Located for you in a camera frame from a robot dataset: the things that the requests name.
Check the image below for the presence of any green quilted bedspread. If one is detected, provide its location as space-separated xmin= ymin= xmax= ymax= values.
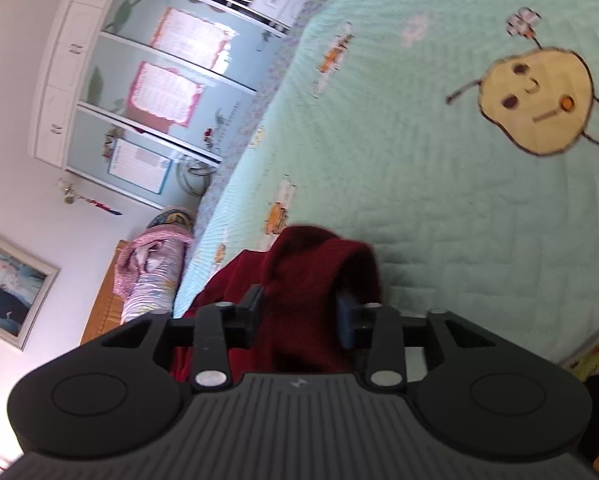
xmin=172 ymin=0 xmax=599 ymax=366

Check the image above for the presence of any hanging wall ornament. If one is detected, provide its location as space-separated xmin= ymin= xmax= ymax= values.
xmin=56 ymin=177 xmax=123 ymax=217

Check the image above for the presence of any floral rolled quilt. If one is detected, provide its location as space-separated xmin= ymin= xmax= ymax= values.
xmin=121 ymin=205 xmax=196 ymax=326

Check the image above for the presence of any pink bordered poster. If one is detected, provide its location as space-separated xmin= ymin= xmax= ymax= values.
xmin=127 ymin=61 xmax=205 ymax=128
xmin=148 ymin=7 xmax=235 ymax=72

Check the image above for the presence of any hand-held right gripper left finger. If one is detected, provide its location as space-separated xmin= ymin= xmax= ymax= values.
xmin=100 ymin=285 xmax=268 ymax=393

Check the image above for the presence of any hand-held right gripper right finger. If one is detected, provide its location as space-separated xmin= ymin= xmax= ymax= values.
xmin=335 ymin=287 xmax=497 ymax=388

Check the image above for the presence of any white sliding door wardrobe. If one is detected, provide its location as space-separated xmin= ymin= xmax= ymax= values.
xmin=28 ymin=0 xmax=330 ymax=211

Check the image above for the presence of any red sweater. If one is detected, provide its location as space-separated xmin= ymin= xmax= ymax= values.
xmin=170 ymin=225 xmax=384 ymax=386

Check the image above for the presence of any wooden headboard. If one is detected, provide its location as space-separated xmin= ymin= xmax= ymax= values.
xmin=80 ymin=240 xmax=130 ymax=346

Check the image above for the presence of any silver metal hoop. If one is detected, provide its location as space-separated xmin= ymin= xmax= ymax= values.
xmin=180 ymin=157 xmax=215 ymax=196

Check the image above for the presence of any framed wedding photo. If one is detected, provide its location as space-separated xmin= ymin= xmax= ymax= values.
xmin=0 ymin=225 xmax=61 ymax=352

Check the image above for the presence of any blue bordered poster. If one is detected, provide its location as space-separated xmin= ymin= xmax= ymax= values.
xmin=106 ymin=137 xmax=173 ymax=195

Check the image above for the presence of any pink floral blanket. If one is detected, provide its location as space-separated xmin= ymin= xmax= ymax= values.
xmin=114 ymin=232 xmax=190 ymax=296

